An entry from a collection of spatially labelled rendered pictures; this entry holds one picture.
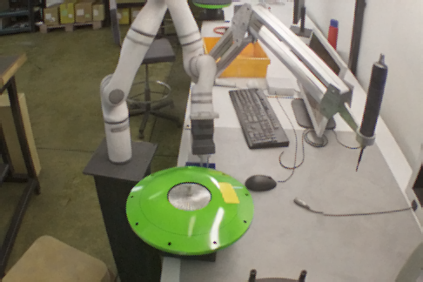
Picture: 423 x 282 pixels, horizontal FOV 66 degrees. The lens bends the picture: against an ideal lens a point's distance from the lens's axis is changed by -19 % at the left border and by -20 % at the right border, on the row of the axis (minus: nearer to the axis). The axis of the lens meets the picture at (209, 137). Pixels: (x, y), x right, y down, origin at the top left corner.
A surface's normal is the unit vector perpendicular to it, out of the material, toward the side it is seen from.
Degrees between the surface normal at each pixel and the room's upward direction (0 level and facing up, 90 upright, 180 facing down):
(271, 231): 0
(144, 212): 21
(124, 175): 0
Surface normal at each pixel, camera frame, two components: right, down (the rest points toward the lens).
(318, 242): 0.03, -0.84
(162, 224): -0.16, -0.62
